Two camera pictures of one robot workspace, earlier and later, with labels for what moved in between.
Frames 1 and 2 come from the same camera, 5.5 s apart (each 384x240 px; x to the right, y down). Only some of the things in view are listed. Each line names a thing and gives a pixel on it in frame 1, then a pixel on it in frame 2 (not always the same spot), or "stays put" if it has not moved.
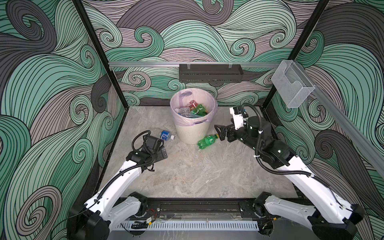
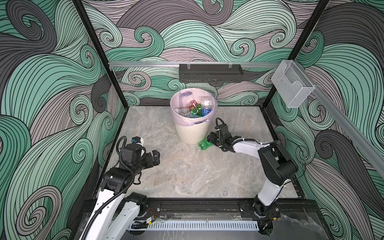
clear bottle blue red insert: x=183 y=111 stays put
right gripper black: x=226 y=131 to x=211 y=138
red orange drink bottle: x=193 y=105 stays put
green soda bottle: x=207 y=141 stays put
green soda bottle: x=199 y=110 stays put
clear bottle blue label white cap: x=166 y=135 to x=206 y=104
